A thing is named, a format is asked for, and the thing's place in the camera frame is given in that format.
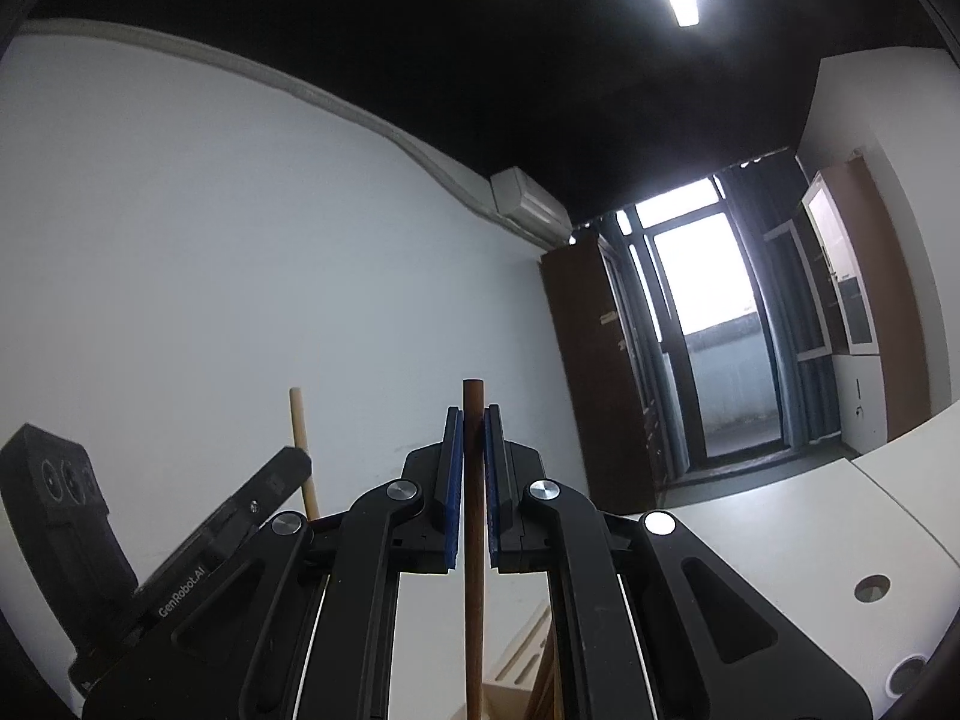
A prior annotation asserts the light bamboo chopstick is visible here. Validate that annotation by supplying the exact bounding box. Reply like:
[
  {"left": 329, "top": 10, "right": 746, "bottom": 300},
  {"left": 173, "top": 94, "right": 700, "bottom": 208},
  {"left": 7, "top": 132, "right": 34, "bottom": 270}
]
[{"left": 288, "top": 387, "right": 320, "bottom": 522}]

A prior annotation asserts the cream plastic utensil holder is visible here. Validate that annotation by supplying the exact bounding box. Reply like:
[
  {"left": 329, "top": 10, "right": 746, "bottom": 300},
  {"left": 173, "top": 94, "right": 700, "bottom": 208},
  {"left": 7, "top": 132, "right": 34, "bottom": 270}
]
[{"left": 483, "top": 601, "right": 551, "bottom": 720}]

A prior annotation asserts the dark brown wardrobe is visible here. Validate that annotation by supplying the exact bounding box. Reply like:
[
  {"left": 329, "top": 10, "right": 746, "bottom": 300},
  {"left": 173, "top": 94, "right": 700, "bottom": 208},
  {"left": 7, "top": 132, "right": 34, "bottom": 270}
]
[{"left": 540, "top": 232, "right": 665, "bottom": 515}]

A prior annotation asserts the balcony glass door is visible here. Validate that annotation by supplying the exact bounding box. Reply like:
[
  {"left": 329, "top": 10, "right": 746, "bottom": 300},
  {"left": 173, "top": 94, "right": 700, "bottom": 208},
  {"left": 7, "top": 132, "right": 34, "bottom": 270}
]
[{"left": 590, "top": 152, "right": 842, "bottom": 481}]

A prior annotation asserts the brown glass-door cabinet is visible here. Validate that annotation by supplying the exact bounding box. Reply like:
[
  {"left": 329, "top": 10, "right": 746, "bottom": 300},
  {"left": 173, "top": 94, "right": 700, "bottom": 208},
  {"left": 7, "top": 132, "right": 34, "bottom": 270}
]
[{"left": 763, "top": 158, "right": 932, "bottom": 455}]

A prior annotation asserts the black camera box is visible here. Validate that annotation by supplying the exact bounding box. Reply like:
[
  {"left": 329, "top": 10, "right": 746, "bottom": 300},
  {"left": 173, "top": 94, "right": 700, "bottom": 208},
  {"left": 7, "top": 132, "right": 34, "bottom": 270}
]
[{"left": 2, "top": 424, "right": 139, "bottom": 652}]

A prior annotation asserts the table cable grommet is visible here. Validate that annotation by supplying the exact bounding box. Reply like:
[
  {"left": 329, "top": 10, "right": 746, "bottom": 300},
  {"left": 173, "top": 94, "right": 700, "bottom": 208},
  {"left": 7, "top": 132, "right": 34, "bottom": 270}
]
[
  {"left": 854, "top": 574, "right": 892, "bottom": 605},
  {"left": 885, "top": 653, "right": 928, "bottom": 700}
]

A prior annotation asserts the white wall air conditioner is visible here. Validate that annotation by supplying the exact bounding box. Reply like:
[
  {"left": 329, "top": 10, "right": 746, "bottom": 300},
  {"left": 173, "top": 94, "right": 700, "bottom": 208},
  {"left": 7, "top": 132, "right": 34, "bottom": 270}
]
[{"left": 490, "top": 167, "right": 573, "bottom": 239}]

